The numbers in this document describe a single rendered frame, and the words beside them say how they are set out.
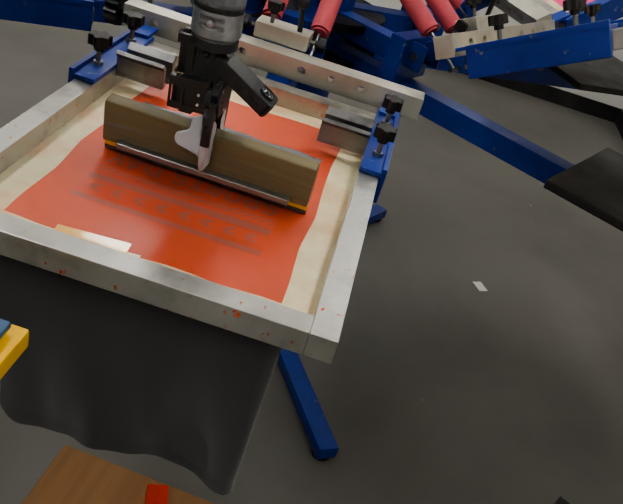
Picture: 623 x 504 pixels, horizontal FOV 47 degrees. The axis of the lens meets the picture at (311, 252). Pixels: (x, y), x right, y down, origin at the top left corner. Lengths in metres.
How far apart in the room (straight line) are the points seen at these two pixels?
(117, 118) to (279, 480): 1.16
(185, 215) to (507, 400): 1.69
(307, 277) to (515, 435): 1.52
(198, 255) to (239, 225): 0.11
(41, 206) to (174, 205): 0.20
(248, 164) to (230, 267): 0.20
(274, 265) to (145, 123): 0.32
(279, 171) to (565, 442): 1.67
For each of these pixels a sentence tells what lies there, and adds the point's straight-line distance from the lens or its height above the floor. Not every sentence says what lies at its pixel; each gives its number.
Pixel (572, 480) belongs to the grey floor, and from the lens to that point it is 2.47.
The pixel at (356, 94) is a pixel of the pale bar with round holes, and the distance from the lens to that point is 1.62.
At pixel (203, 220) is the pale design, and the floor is 0.95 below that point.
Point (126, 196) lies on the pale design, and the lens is 1.15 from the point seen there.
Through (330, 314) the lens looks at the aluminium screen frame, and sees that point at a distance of 0.95.
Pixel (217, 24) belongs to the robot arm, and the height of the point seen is 1.23.
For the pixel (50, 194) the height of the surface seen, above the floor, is 0.95.
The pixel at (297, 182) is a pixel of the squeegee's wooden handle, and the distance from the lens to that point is 1.16.
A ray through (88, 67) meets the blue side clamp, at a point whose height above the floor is 1.00.
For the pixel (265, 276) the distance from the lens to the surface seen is 1.04.
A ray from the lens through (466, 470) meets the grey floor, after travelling 2.29.
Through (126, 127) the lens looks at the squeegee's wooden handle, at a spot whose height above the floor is 1.01.
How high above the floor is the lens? 1.56
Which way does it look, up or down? 33 degrees down
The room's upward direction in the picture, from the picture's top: 18 degrees clockwise
